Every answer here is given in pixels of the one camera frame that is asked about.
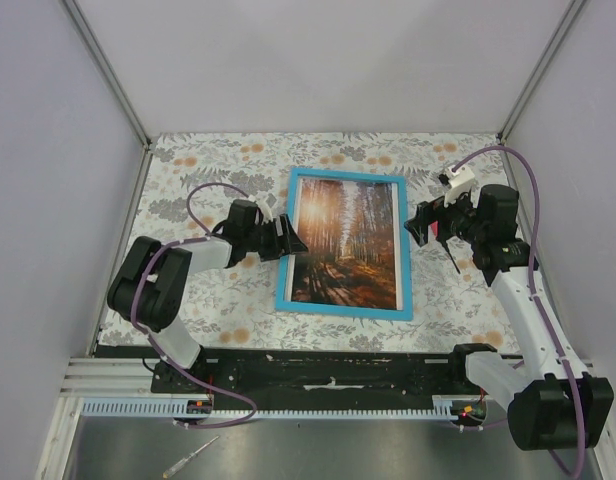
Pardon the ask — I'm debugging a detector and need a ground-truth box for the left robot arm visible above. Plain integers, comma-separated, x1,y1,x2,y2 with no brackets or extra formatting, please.
106,199,308,393

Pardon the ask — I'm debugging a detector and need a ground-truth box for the clear handled screwdriver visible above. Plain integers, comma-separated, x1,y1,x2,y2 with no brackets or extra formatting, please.
162,435,220,479

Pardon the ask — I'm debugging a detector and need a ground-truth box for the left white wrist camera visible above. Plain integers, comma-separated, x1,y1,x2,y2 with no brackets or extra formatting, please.
256,198,274,224

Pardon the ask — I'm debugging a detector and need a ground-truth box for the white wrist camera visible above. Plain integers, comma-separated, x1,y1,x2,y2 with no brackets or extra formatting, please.
438,166,476,207
256,198,274,224

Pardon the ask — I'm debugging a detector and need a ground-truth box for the light blue cable duct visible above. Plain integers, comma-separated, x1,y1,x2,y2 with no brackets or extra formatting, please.
81,397,459,421

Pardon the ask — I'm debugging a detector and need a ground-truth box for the blue picture frame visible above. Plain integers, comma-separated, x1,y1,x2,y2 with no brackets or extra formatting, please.
275,167,414,321

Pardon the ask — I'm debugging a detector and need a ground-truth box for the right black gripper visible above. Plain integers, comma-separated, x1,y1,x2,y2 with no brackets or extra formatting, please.
403,184,487,248

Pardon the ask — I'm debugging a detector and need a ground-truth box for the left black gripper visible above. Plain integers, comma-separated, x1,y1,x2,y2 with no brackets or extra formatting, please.
244,215,308,262

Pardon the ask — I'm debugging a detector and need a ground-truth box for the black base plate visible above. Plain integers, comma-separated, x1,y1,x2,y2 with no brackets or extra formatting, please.
95,344,509,412

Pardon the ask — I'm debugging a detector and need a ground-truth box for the aluminium corner post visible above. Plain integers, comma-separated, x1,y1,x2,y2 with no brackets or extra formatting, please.
497,0,588,144
62,0,153,151

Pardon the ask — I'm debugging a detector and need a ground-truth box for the aluminium rail bar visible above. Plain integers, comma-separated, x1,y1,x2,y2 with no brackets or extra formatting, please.
60,356,159,399

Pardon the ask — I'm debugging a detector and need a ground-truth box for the right aluminium corner post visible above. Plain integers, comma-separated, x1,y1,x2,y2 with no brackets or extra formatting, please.
497,0,588,144

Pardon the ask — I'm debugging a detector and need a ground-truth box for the red handled screwdriver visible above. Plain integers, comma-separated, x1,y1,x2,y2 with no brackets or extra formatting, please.
430,222,460,273

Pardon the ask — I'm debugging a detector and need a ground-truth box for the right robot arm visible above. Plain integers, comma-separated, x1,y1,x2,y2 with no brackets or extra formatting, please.
404,184,614,451

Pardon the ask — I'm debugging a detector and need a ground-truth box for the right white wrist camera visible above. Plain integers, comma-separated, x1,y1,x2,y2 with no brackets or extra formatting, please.
438,166,476,207

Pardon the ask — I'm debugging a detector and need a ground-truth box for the autumn forest photo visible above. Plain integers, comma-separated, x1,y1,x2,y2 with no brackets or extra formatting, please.
284,175,404,312

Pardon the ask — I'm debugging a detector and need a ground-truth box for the left aluminium corner post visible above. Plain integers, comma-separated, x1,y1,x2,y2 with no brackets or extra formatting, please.
62,0,153,151

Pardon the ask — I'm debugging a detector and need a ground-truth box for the floral patterned table mat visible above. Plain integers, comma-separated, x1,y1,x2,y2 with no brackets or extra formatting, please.
95,131,564,354

